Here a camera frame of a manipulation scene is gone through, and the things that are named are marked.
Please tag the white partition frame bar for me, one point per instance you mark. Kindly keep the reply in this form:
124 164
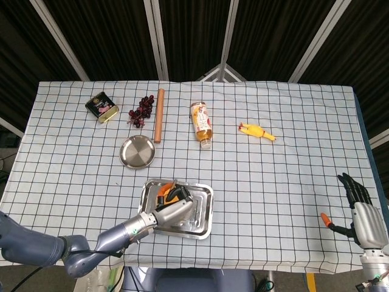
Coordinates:
12 127
380 138

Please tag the bunch of dark red grapes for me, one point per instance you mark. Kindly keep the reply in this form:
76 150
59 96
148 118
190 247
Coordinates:
143 106

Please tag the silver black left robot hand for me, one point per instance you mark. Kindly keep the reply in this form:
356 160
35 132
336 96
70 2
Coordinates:
173 213

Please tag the black luncheon meat can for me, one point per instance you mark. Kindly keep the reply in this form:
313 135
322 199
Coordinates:
101 108

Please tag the wooden rolling pin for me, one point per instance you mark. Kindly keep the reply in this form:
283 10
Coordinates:
158 115

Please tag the white bowl of yellow soup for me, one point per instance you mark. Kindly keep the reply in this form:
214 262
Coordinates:
175 199

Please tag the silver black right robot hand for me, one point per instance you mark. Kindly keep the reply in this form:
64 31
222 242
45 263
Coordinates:
369 225

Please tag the tea bottle with white cap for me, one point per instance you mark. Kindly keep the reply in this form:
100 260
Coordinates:
201 121

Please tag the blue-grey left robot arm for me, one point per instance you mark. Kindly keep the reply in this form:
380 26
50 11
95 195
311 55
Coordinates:
118 234

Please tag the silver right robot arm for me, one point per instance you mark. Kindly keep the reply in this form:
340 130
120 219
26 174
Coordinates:
372 264

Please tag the round stainless steel plate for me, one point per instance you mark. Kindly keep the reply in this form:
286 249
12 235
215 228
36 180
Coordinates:
136 152

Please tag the yellow rubber chicken toy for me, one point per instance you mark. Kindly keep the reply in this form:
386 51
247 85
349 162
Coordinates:
255 130

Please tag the double white partition frame post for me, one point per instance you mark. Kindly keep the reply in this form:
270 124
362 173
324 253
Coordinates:
162 61

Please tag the white triangular partition foot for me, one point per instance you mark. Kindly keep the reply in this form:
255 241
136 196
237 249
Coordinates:
212 73

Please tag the rectangular stainless steel tray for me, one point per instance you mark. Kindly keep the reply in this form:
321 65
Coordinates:
202 219

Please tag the white blue checkered tablecloth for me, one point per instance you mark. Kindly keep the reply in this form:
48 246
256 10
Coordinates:
273 182

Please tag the clear plastic bag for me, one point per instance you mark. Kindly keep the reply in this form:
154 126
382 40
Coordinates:
114 283

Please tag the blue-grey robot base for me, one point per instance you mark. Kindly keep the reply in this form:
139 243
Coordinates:
188 281

